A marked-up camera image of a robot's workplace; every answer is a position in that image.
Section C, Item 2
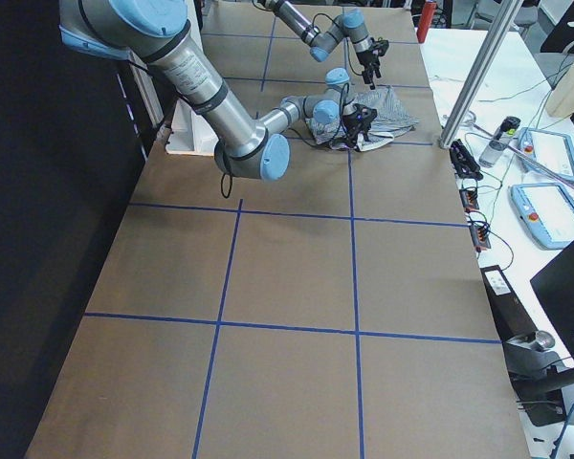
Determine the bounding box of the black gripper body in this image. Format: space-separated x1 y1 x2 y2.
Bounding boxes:
354 36 389 75
342 103 378 139

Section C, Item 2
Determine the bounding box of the blue white striped polo shirt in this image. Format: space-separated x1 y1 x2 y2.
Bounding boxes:
305 86 419 152

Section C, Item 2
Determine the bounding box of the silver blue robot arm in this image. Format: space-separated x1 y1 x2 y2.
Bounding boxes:
59 0 377 181
252 0 389 90

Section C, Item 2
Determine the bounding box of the red cylinder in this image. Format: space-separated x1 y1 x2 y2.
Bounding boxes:
416 0 437 44

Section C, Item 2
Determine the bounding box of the black clamp tool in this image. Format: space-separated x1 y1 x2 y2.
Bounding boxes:
449 139 483 181

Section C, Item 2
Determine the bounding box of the far blue teach pendant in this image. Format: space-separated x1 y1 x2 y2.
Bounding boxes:
518 128 574 183

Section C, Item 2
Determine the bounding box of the blue teach pendant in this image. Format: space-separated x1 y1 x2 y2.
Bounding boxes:
510 183 574 250
518 128 574 183

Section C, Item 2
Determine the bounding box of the near blue teach pendant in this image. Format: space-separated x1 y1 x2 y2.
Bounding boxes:
510 183 574 250

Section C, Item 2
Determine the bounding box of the black power supply box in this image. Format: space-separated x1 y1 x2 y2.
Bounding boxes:
480 265 537 341

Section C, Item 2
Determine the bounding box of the black monitor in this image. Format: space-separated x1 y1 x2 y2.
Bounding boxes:
530 241 574 358

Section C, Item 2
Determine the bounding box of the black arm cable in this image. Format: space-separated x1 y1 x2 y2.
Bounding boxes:
310 11 355 73
219 82 353 198

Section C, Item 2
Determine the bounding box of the aluminium frame post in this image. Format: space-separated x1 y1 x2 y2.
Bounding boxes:
438 0 523 149

